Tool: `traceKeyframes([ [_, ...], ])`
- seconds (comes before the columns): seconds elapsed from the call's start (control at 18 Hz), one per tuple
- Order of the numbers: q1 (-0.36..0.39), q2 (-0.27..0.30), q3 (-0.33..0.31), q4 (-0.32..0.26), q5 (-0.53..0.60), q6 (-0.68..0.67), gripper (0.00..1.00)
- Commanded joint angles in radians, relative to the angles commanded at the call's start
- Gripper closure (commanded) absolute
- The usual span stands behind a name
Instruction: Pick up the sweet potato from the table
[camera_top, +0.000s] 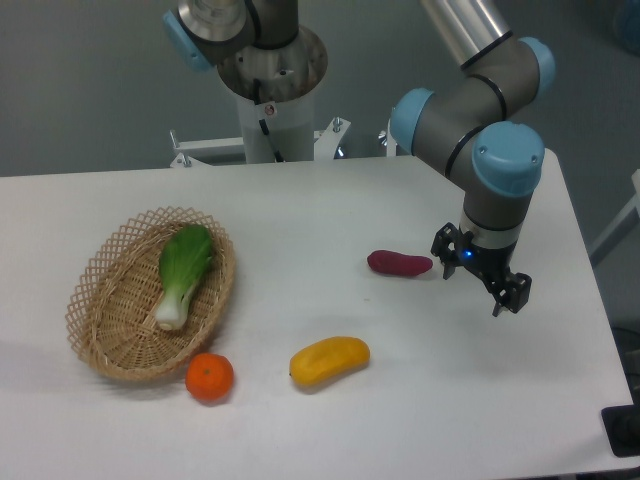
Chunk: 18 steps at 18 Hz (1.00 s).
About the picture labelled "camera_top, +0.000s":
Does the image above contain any black device at table edge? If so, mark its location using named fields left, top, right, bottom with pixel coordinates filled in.
left=601, top=405, right=639, bottom=458

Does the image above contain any purple sweet potato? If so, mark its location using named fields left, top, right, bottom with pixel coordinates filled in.
left=367, top=250, right=433, bottom=278

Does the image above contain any black cable on pedestal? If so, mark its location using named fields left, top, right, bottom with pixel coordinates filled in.
left=251, top=78, right=285, bottom=164

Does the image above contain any yellow mango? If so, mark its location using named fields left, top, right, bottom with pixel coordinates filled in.
left=289, top=336, right=371, bottom=387

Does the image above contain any white frame at right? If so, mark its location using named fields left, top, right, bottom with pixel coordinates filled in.
left=588, top=170, right=639, bottom=267

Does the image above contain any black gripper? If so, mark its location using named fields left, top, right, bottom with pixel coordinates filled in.
left=431, top=223, right=532, bottom=317

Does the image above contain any woven wicker basket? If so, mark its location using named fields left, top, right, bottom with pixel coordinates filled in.
left=66, top=207, right=236, bottom=382

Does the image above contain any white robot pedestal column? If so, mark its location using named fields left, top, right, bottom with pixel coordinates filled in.
left=216, top=27, right=330, bottom=164

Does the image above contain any white metal base frame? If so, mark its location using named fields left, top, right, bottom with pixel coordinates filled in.
left=168, top=115, right=399, bottom=169

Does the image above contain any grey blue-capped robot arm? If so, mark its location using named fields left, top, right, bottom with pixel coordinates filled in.
left=163, top=1, right=556, bottom=313

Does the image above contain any green bok choy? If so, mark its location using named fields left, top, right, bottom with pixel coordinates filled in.
left=154, top=225, right=213, bottom=331

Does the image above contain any orange mandarin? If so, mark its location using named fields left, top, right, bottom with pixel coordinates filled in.
left=185, top=353, right=234, bottom=402

